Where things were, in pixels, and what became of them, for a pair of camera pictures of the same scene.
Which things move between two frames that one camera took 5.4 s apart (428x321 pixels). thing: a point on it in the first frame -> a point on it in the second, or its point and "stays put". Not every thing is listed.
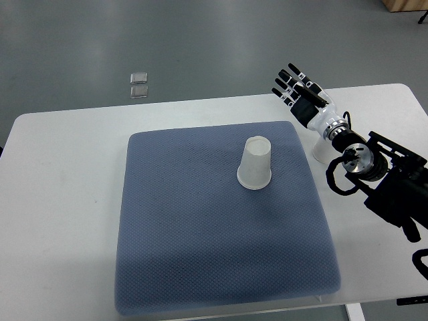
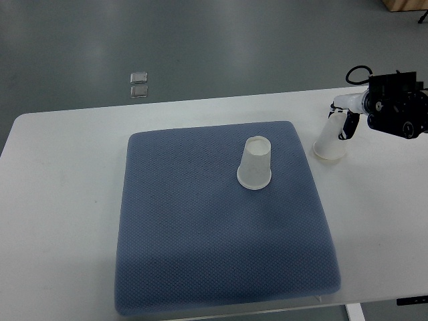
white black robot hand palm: x=315 y=114 -> x=356 y=102
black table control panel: x=412 y=300 stays put
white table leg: x=355 y=311 stays put
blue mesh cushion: x=221 y=217 stays put
